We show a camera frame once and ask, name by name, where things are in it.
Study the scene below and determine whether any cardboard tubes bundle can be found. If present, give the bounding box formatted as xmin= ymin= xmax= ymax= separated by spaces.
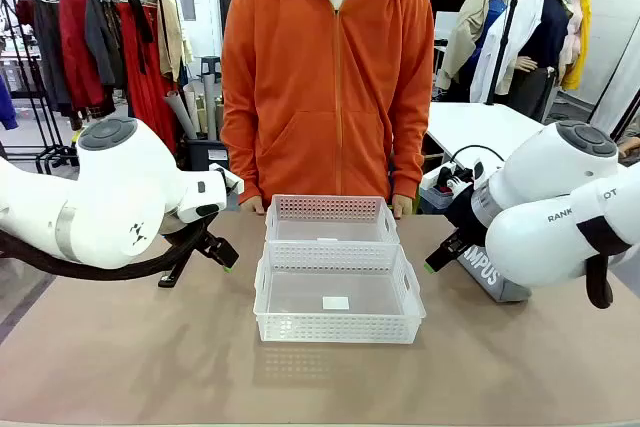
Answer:
xmin=164 ymin=71 xmax=227 ymax=142

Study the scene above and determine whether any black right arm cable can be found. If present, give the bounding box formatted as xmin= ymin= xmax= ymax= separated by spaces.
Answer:
xmin=573 ymin=215 xmax=637 ymax=310

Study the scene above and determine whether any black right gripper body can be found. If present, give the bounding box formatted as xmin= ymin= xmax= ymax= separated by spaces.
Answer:
xmin=443 ymin=191 xmax=484 ymax=248

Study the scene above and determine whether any long red dress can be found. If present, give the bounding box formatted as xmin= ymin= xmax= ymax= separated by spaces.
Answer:
xmin=116 ymin=0 xmax=177 ymax=154

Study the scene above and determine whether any black stand pole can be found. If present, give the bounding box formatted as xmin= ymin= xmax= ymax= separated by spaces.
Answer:
xmin=485 ymin=0 xmax=525 ymax=107

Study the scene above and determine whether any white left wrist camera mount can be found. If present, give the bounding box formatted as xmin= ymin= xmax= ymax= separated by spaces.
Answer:
xmin=208 ymin=162 xmax=246 ymax=196

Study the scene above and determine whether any yellow hanging garment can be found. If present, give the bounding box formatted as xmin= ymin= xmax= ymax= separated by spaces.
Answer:
xmin=558 ymin=0 xmax=594 ymax=92

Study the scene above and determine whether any white perforated plastic basket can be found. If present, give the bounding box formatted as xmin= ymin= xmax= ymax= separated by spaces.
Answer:
xmin=264 ymin=193 xmax=402 ymax=248
xmin=253 ymin=240 xmax=427 ymax=346

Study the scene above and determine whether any mannequin in white coat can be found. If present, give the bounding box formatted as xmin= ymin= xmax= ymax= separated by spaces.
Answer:
xmin=469 ymin=0 xmax=572 ymax=121

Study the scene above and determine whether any white background table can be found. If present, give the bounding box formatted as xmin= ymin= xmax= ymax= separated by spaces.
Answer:
xmin=423 ymin=101 xmax=547 ymax=169

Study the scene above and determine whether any red jacket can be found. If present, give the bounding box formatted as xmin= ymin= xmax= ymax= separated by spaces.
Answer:
xmin=58 ymin=0 xmax=109 ymax=116

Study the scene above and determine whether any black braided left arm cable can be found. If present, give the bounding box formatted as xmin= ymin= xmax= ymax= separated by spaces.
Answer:
xmin=0 ymin=219 xmax=212 ymax=282

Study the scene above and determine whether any blue garment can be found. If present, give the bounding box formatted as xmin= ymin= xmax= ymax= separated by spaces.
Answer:
xmin=0 ymin=74 xmax=20 ymax=131

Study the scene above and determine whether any person's right forearm orange sleeve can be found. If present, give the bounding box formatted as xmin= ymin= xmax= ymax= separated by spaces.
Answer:
xmin=219 ymin=111 xmax=262 ymax=206

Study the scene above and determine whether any person's left hand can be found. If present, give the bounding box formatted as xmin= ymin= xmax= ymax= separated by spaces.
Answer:
xmin=391 ymin=194 xmax=414 ymax=220

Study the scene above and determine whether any person's right hand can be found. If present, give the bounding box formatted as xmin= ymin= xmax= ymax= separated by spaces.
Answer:
xmin=239 ymin=195 xmax=267 ymax=216

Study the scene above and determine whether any dark grey jacket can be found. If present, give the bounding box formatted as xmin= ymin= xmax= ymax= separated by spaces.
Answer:
xmin=83 ymin=0 xmax=127 ymax=90

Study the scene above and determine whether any person's left forearm orange sleeve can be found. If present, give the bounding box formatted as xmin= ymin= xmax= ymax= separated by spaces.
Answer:
xmin=388 ymin=111 xmax=432 ymax=203

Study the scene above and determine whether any black storage bin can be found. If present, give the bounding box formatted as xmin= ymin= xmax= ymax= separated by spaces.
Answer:
xmin=186 ymin=138 xmax=231 ymax=173

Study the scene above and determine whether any mannequin in beige jacket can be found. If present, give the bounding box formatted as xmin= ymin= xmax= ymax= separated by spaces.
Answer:
xmin=435 ymin=0 xmax=524 ymax=104

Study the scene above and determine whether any beige garment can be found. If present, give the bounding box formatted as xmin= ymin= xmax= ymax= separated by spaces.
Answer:
xmin=157 ymin=0 xmax=195 ymax=84

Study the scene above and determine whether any grey stool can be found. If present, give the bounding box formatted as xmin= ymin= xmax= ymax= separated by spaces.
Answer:
xmin=199 ymin=55 xmax=223 ymax=87

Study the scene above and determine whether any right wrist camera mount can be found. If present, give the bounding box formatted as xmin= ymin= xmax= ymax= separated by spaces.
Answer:
xmin=446 ymin=159 xmax=485 ymax=196

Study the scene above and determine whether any person in orange hoodie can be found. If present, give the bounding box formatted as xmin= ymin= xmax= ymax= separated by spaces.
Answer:
xmin=219 ymin=0 xmax=436 ymax=208

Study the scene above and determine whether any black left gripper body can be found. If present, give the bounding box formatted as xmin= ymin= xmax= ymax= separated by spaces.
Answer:
xmin=197 ymin=226 xmax=221 ymax=252

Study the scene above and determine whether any dark brown garment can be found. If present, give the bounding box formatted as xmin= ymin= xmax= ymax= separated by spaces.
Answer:
xmin=30 ymin=0 xmax=72 ymax=111

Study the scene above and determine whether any black metal clothes rack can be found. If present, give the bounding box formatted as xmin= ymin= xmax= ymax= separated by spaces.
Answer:
xmin=0 ymin=0 xmax=180 ymax=169

